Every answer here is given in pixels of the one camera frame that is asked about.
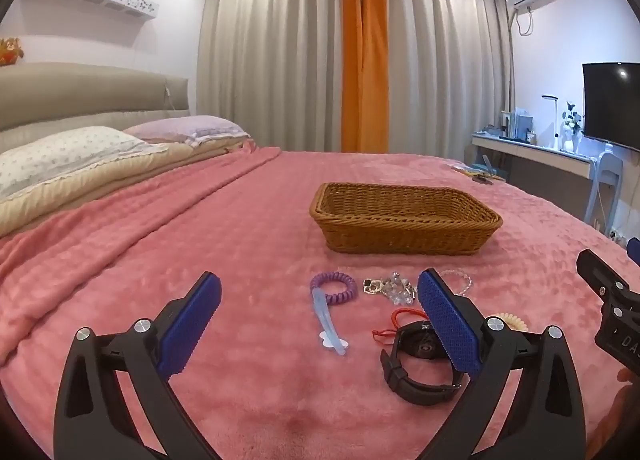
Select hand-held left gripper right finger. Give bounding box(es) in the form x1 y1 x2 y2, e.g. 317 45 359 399
416 268 587 460

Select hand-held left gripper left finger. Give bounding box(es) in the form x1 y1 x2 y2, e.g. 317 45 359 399
53 271 223 460

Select clear bead bracelet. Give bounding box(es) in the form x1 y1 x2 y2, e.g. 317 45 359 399
436 267 473 298

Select red cord bracelet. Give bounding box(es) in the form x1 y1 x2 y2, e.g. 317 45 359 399
372 307 426 343

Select beige spiral hair tie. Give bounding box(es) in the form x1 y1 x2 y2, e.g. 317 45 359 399
492 311 528 332

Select black smartwatch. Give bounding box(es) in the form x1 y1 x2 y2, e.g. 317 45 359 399
380 319 471 392

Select brown wicker basket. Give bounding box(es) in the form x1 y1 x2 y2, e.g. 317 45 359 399
309 182 503 256

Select translucent blue flower strap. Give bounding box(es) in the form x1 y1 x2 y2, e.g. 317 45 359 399
312 287 349 357

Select purple spiral hair tie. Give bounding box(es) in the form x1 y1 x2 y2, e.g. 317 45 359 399
309 270 357 305

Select person's right hand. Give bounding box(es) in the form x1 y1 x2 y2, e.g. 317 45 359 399
612 367 640 446

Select light blue chair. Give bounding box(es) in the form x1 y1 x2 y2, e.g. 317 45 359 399
582 150 625 230

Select pink fleece blanket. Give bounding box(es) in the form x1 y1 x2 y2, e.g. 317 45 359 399
0 146 636 460

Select white flower vase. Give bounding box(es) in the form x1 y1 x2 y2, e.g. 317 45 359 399
561 101 585 153

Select white desk lamp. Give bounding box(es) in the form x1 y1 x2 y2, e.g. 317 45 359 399
542 94 563 151

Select black television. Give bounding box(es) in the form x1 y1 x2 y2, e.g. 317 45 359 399
582 61 640 151

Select booklets on bed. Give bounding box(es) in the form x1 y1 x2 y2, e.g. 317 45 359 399
447 162 496 178

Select books and boxes on desk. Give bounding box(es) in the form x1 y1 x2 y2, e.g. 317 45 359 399
500 107 537 143

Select beige folded duvet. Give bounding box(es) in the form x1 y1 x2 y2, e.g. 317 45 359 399
0 137 258 241

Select light purple pillow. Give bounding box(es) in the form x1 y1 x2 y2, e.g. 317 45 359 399
122 115 252 147

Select white floral pillow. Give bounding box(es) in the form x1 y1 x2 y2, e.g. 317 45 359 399
0 126 168 203

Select grey curtain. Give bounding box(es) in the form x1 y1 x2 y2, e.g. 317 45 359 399
195 0 346 153
385 0 515 163

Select beige padded headboard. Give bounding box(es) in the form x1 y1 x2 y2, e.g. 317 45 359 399
0 62 191 153

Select orange curtain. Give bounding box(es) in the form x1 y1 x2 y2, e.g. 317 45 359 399
339 0 391 153

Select orange plush toy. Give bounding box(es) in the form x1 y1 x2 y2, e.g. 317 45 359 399
0 36 25 67

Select white wall desk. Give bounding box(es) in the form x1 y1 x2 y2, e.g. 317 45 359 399
471 132 598 221

